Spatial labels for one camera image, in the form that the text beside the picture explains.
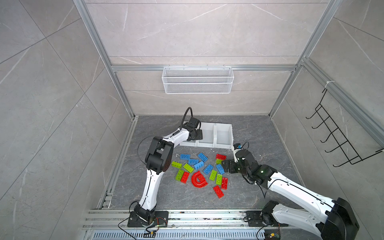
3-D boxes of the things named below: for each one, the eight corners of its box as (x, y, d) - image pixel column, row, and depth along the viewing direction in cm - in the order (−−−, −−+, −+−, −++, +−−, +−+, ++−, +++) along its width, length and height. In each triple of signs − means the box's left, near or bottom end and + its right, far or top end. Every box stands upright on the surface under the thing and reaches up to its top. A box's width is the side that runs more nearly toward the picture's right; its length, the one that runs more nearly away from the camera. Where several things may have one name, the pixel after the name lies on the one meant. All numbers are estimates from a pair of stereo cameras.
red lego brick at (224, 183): (220, 188, 85) (221, 187, 83) (222, 178, 89) (222, 177, 87) (226, 190, 85) (227, 189, 83) (227, 179, 89) (228, 178, 87)
